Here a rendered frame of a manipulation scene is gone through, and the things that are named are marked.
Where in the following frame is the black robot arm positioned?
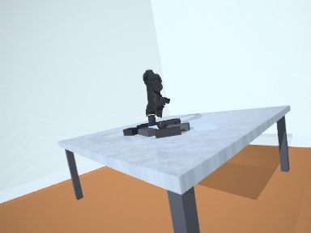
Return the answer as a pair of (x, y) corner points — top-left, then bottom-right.
(143, 70), (170, 124)

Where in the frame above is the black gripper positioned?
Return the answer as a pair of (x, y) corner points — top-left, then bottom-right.
(151, 93), (166, 118)

